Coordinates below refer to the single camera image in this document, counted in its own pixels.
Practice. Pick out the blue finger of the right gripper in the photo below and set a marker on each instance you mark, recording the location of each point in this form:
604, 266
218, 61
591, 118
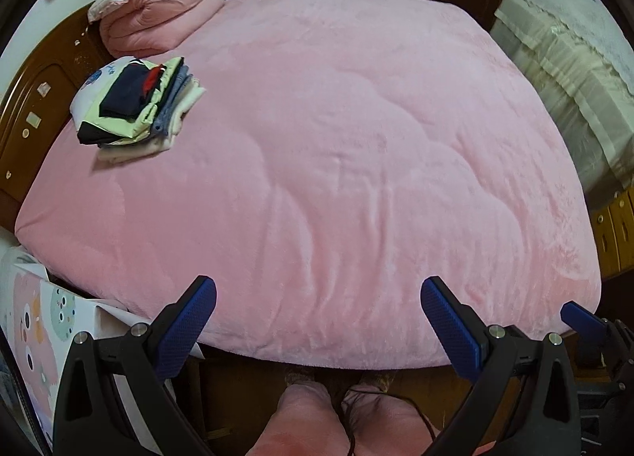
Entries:
588, 326

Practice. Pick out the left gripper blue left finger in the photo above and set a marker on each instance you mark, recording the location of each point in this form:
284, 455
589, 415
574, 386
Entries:
178, 326

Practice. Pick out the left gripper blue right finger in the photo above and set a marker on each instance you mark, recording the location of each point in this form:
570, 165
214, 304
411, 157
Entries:
460, 330

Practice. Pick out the navy red varsity jacket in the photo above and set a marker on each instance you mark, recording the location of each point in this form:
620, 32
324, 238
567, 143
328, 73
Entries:
131, 92

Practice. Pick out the stack of folded clothes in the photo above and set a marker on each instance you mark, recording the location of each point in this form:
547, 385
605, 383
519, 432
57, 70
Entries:
154, 130

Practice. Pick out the white cartoon storage box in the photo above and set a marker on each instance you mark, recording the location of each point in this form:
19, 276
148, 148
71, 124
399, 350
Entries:
41, 318

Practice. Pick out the pink plush bed blanket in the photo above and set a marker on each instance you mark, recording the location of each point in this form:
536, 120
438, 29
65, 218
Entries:
342, 152

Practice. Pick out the dark wooden headboard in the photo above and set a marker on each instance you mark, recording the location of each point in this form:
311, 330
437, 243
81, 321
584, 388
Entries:
37, 105

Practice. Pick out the folded pink quilt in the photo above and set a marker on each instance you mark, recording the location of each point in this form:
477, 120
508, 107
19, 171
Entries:
145, 28

